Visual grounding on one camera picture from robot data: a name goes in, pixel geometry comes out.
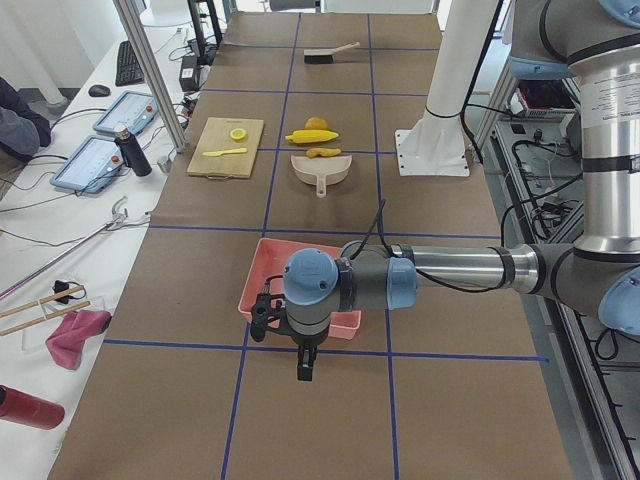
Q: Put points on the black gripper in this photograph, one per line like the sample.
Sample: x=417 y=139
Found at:
x=305 y=339

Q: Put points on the beige plastic dustpan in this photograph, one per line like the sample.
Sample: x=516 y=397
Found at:
x=321 y=172

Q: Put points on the tan toy ginger root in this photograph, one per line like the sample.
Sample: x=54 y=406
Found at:
x=323 y=152

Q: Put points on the yellow toy corn cob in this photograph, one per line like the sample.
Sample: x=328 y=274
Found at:
x=309 y=136

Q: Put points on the brown toy potato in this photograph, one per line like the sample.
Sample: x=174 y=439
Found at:
x=316 y=123

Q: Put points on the beige hand brush black bristles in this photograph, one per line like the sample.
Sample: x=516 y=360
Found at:
x=325 y=55

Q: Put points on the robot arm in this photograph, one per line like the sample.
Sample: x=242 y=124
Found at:
x=598 y=274

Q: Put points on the pink plastic bin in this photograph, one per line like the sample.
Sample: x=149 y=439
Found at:
x=270 y=258

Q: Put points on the yellow toy knife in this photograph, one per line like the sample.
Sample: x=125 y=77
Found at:
x=218 y=153

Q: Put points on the bamboo cutting board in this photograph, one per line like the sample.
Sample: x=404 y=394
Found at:
x=215 y=136

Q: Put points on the pink cloth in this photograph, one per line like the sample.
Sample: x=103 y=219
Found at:
x=66 y=343

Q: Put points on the reacher grabber stick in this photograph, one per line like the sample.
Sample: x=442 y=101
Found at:
x=118 y=220

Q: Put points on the yellow toy lemon slice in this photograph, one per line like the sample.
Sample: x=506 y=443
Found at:
x=238 y=134

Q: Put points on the wooden sticks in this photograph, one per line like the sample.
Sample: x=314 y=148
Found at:
x=50 y=307

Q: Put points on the black water bottle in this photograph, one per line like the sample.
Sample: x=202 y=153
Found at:
x=131 y=151

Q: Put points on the red water bottle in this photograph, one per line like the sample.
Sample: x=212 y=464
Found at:
x=25 y=409

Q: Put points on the near teach pendant tablet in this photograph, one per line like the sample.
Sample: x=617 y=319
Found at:
x=91 y=167

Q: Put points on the teach pendant tablet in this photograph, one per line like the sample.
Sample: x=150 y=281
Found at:
x=91 y=167
x=133 y=109

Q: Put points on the far teach pendant tablet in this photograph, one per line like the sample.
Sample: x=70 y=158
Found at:
x=133 y=109

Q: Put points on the black power adapter box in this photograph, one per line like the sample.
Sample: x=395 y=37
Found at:
x=189 y=76

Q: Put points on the black keyboard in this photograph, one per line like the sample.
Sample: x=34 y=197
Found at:
x=128 y=69

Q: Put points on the black computer mouse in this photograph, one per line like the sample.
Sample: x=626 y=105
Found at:
x=99 y=91

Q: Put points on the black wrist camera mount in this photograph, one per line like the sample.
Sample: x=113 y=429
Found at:
x=268 y=314

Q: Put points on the white pedestal column base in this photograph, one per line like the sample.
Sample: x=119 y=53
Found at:
x=435 y=145

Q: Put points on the aluminium frame post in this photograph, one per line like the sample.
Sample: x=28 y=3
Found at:
x=131 y=23

